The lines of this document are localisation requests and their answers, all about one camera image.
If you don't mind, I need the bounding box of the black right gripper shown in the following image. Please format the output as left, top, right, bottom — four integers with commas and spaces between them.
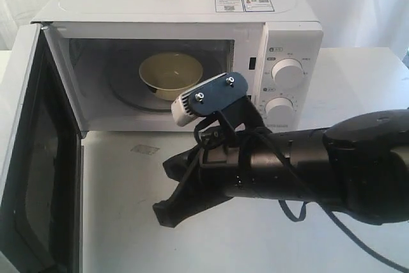
153, 127, 272, 228

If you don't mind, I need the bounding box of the cream ceramic bowl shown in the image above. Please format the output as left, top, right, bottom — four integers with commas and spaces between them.
139, 52, 203, 101

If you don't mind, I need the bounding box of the white microwave door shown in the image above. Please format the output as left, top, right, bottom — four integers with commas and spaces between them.
1, 24, 83, 272

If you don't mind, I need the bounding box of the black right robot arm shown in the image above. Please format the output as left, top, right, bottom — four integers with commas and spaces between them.
153, 109, 408, 228

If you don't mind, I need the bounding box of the glass microwave turntable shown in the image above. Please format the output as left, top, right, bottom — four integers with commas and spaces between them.
106, 52, 231, 113

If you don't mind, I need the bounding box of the white microwave oven body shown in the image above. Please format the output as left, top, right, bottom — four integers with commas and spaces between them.
34, 0, 323, 132

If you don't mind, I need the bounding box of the lower white control knob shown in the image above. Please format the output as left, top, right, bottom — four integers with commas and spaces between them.
265, 97, 294, 121

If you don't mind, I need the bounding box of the white control knob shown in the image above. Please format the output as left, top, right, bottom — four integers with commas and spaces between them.
272, 59, 304, 88
265, 97, 294, 121

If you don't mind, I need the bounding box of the upper white control knob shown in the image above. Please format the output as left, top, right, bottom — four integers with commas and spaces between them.
272, 59, 304, 88

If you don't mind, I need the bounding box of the blue white warning sticker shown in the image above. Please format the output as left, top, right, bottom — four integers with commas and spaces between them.
215, 0, 275, 13

